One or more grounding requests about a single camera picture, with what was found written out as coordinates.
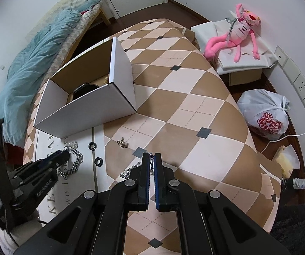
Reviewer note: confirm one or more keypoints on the pink panther plush toy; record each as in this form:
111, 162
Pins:
242, 27

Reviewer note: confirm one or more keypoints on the yellow paper package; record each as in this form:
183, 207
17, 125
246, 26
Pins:
287, 158

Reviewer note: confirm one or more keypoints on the bed mattress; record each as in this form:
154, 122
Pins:
75, 17

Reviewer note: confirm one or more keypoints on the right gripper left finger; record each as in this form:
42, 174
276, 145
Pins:
94, 223

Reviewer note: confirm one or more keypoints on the checkered printed tablecloth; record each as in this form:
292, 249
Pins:
184, 112

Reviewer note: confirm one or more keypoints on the wall socket strip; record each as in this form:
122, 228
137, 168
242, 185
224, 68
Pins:
292, 72

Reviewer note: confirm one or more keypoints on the white ribbed small object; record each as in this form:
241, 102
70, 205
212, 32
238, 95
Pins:
298, 183

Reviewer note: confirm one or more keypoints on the teal blue duvet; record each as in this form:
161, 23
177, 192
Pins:
24, 77

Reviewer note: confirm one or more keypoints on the white plastic shopping bag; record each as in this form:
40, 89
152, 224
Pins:
265, 112

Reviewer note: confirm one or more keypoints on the brown cardboard box under cloth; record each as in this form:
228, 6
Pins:
244, 77

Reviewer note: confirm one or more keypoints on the small silver ear clip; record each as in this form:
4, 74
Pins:
122, 143

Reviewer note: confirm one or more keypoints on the white cardboard box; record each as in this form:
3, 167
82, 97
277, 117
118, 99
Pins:
105, 65

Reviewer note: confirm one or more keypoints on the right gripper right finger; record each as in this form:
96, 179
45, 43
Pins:
208, 222

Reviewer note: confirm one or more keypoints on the black smart wristband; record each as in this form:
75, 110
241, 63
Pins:
83, 89

